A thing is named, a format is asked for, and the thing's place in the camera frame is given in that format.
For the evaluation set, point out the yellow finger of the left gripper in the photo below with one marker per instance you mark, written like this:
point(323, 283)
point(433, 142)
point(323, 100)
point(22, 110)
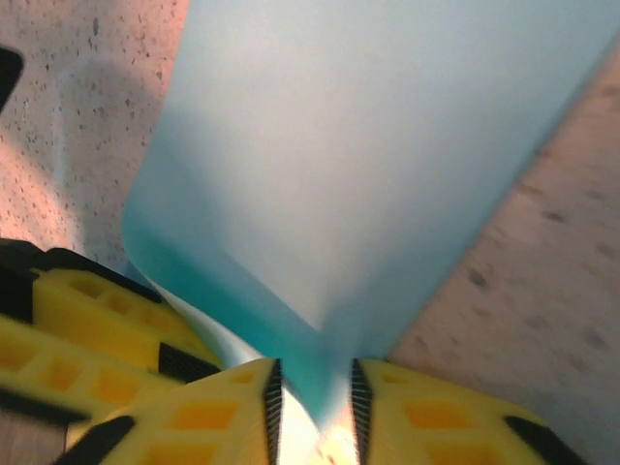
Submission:
point(97, 310)
point(58, 358)

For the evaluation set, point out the light blue paper sheet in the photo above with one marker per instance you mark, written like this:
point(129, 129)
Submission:
point(339, 145)

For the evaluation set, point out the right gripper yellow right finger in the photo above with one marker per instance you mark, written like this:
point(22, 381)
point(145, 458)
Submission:
point(436, 426)

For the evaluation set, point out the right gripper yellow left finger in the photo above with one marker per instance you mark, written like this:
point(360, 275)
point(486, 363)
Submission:
point(203, 426)

